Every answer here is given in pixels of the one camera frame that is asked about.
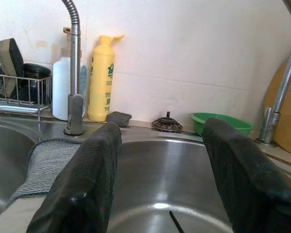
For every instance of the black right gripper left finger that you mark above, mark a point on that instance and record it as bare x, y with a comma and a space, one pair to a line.
82, 189

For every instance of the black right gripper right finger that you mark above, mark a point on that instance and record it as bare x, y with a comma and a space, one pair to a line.
252, 189

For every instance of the grey dish cloth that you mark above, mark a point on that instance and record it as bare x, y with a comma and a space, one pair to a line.
46, 165

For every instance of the green plastic bowl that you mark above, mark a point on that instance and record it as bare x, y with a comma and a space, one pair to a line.
243, 127

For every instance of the steel gooseneck faucet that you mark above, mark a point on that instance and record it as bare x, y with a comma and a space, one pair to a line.
269, 126

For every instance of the small dark grey block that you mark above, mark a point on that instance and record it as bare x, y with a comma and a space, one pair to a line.
118, 117

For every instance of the black chopstick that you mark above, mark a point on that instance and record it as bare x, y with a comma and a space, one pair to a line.
175, 222

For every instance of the stainless steel double sink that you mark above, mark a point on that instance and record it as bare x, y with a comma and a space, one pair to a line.
165, 170

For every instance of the plain white plastic bottle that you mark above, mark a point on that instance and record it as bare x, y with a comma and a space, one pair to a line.
61, 92

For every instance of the yellow dish soap bottle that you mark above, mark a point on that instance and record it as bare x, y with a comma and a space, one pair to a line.
100, 85

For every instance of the dark metal sink strainer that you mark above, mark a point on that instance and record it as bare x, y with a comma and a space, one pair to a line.
167, 123

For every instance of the tan and black sponge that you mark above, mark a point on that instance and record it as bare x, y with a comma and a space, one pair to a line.
12, 60

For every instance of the small tan wall hook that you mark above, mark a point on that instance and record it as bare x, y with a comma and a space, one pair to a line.
67, 30

